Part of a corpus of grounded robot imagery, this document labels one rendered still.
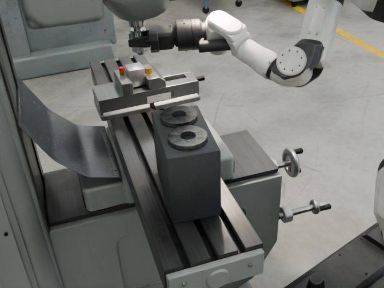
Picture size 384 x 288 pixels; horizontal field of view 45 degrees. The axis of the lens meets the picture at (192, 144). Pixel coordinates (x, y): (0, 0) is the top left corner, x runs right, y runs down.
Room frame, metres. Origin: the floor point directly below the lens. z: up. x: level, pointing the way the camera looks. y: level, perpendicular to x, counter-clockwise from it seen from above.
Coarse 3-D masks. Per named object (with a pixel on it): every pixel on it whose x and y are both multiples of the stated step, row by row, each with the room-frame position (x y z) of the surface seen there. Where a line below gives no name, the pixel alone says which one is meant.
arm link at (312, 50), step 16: (320, 0) 1.20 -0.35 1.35; (320, 16) 1.17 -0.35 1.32; (336, 16) 1.18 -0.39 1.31; (304, 32) 1.17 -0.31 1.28; (320, 32) 1.14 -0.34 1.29; (288, 48) 1.13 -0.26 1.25; (304, 48) 1.11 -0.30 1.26; (320, 48) 1.11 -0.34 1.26; (288, 64) 1.10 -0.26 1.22; (304, 64) 1.08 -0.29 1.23; (320, 64) 1.13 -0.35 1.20
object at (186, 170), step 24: (168, 120) 0.95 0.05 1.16; (192, 120) 0.95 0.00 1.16; (168, 144) 0.87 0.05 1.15; (192, 144) 0.84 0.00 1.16; (216, 144) 0.86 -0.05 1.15; (168, 168) 0.81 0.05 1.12; (192, 168) 0.82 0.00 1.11; (216, 168) 0.83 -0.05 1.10; (168, 192) 0.83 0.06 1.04; (192, 192) 0.82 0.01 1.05; (216, 192) 0.83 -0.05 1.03; (192, 216) 0.82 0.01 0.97
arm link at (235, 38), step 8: (208, 16) 1.29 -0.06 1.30; (216, 16) 1.29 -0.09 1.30; (224, 16) 1.29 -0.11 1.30; (208, 24) 1.28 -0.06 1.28; (216, 24) 1.26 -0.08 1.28; (224, 24) 1.26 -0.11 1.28; (232, 24) 1.25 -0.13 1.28; (240, 24) 1.25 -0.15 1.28; (216, 32) 1.26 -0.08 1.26; (224, 32) 1.23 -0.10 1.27; (232, 32) 1.23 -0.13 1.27; (240, 32) 1.23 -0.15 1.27; (232, 40) 1.22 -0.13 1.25; (240, 40) 1.22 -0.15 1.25; (232, 48) 1.23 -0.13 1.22
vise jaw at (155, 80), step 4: (148, 64) 1.50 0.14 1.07; (144, 68) 1.47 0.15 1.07; (152, 68) 1.47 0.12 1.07; (152, 72) 1.43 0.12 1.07; (156, 72) 1.44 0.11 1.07; (148, 76) 1.41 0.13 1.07; (152, 76) 1.40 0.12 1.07; (156, 76) 1.40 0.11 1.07; (160, 76) 1.42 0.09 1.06; (148, 80) 1.38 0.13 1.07; (152, 80) 1.38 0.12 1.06; (156, 80) 1.39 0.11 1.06; (160, 80) 1.39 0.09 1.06; (164, 80) 1.40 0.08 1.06; (148, 84) 1.38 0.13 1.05; (152, 84) 1.38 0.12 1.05; (156, 84) 1.39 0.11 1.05; (160, 84) 1.39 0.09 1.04; (164, 84) 1.40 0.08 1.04; (152, 88) 1.38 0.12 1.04; (156, 88) 1.39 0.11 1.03
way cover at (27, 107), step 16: (32, 96) 1.32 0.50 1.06; (32, 112) 1.20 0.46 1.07; (48, 112) 1.34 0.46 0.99; (32, 128) 1.10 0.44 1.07; (48, 128) 1.22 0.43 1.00; (64, 128) 1.30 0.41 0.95; (80, 128) 1.37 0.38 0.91; (64, 144) 1.19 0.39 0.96; (80, 144) 1.25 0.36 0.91; (96, 144) 1.28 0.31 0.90; (64, 160) 1.09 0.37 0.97; (80, 160) 1.15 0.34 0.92; (96, 160) 1.18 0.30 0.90; (112, 160) 1.19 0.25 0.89; (96, 176) 1.09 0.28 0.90; (112, 176) 1.10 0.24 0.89
